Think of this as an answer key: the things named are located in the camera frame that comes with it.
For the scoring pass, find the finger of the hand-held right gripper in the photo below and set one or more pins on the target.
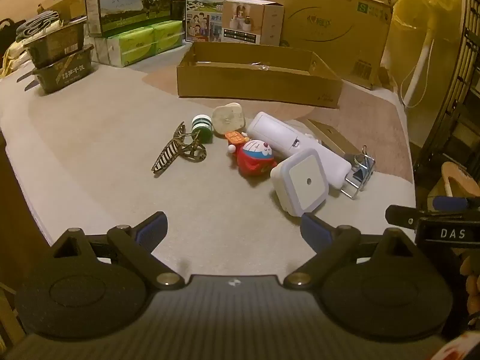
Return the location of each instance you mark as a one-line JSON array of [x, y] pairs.
[[450, 203], [401, 218]]

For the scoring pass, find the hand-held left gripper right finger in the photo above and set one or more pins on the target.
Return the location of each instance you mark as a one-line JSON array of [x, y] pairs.
[[315, 229]]

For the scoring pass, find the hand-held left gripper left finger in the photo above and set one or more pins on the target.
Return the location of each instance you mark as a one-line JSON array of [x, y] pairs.
[[152, 229]]

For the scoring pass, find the white square night light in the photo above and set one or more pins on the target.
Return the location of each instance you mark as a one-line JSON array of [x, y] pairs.
[[300, 180]]

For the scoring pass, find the brown striped hair claw clip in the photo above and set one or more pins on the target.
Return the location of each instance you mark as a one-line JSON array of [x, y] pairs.
[[195, 153]]

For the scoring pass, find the red and blue cat toy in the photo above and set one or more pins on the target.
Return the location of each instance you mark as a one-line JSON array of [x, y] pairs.
[[255, 157]]

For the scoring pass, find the white oblong plastic device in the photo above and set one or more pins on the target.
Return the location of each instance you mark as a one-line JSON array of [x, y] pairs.
[[277, 131]]

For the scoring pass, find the small white box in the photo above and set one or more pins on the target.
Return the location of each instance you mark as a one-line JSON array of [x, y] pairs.
[[202, 129]]

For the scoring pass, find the beige rounded soap case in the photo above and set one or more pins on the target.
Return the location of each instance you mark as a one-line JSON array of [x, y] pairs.
[[228, 118]]

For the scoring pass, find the shallow cardboard tray box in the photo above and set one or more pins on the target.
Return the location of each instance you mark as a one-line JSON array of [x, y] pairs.
[[255, 86]]

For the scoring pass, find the person's right hand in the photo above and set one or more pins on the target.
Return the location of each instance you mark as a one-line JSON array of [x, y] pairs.
[[470, 272]]

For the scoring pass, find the tan wooden object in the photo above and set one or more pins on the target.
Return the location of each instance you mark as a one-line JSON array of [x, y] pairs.
[[453, 180]]

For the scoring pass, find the light fabric mat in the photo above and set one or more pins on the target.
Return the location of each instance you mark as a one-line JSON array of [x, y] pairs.
[[93, 138]]

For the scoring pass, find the dark metal rack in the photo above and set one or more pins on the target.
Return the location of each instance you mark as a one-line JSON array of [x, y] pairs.
[[468, 45]]

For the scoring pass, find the green tissue pack bundle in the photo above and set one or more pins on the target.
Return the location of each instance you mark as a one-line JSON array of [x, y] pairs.
[[138, 43]]

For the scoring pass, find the fan wrapped in yellow plastic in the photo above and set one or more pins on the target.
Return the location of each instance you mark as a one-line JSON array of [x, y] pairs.
[[423, 7]]

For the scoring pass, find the large brown cardboard box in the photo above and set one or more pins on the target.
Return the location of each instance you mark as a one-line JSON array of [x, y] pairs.
[[330, 18]]

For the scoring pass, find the cream cloth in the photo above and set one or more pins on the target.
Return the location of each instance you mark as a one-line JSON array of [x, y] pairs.
[[15, 58]]

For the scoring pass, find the black container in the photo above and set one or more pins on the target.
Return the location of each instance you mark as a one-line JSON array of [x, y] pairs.
[[177, 9]]

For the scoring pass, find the white product box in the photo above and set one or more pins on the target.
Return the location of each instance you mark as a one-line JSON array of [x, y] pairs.
[[243, 18]]

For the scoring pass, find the green milk carton box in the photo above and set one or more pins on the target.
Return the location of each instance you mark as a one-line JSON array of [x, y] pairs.
[[127, 7]]

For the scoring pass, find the folded grey cloths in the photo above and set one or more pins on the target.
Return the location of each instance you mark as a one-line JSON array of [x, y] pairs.
[[37, 24]]

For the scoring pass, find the dark bag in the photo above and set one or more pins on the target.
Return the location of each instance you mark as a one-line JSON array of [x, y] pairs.
[[9, 35]]

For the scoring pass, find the brown cardboard sheet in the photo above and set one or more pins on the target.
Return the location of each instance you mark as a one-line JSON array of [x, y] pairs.
[[63, 3]]

